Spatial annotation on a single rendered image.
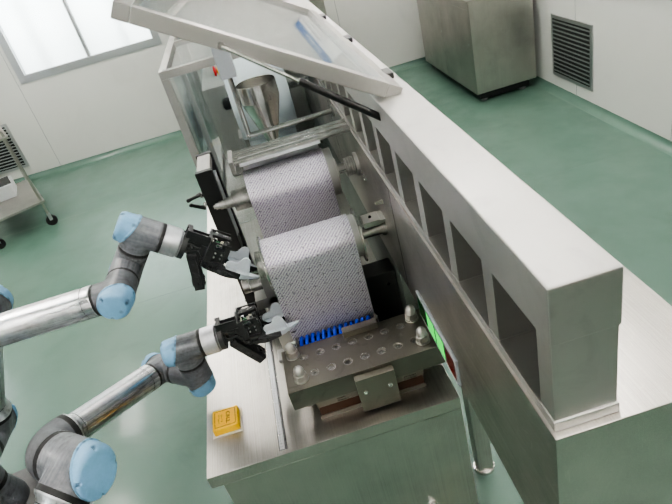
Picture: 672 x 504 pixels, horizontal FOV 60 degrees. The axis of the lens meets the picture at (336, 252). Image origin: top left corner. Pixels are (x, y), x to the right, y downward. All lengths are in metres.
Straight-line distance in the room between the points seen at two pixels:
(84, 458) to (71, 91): 6.09
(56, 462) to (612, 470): 1.07
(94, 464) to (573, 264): 1.07
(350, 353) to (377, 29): 5.89
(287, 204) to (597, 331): 1.14
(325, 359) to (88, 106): 5.99
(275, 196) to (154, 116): 5.56
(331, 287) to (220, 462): 0.52
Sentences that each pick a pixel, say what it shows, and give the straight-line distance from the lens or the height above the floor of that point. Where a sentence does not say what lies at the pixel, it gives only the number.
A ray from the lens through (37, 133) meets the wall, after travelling 7.44.
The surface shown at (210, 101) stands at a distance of 2.37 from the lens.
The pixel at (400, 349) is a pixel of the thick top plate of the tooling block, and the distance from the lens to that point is 1.49.
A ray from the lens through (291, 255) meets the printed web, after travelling 1.47.
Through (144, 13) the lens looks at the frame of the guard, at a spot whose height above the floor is 1.92.
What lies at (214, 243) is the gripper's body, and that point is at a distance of 1.44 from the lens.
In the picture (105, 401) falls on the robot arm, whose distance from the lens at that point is 1.61.
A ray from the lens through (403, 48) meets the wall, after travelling 7.26.
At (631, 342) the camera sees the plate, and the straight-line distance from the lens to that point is 0.87.
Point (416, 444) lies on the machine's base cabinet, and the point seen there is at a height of 0.78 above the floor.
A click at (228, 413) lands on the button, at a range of 1.65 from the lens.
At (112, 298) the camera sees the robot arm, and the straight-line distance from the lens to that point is 1.36.
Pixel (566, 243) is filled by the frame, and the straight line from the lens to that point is 0.67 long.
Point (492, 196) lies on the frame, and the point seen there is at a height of 1.65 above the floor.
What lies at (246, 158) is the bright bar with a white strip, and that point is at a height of 1.45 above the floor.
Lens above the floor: 2.03
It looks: 32 degrees down
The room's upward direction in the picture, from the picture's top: 16 degrees counter-clockwise
